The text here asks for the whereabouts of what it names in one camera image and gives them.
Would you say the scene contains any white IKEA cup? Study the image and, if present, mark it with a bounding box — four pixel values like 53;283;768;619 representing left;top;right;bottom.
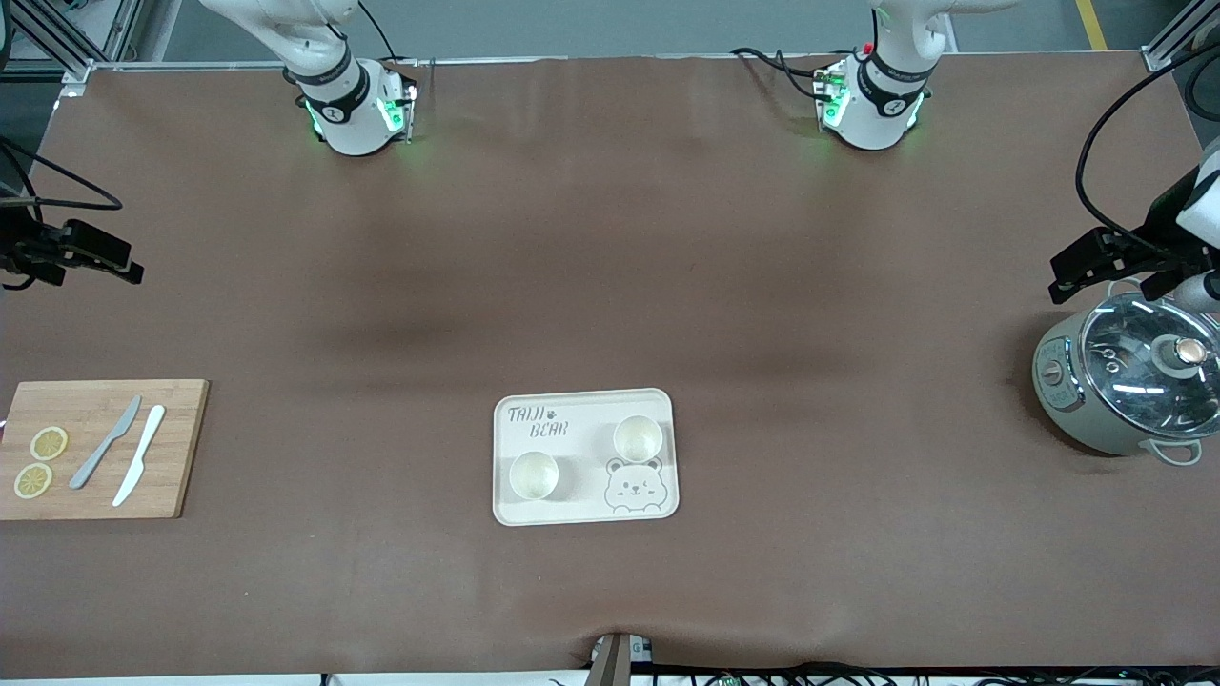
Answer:
509;451;560;501
613;414;664;465

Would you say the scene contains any grey-green electric cooking pot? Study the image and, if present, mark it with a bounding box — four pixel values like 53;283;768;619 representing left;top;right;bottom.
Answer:
1032;286;1220;468

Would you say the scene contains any grey plastic knife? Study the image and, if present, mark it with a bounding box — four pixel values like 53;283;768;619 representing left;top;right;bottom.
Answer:
69;395;143;491

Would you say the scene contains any white plastic knife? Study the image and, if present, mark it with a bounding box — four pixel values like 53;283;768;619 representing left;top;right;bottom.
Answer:
112;405;167;508

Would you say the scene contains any bamboo cutting board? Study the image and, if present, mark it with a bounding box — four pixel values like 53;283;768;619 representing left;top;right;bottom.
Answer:
0;379;210;521

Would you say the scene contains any beige bear print tray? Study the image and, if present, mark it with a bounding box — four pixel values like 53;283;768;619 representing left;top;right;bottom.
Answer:
492;388;681;527

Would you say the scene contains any black base power cable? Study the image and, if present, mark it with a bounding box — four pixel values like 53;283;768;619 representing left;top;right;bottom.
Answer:
729;46;844;101
357;0;399;63

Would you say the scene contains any grey metal table bracket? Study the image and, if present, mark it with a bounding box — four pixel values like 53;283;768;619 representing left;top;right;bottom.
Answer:
583;632;655;686

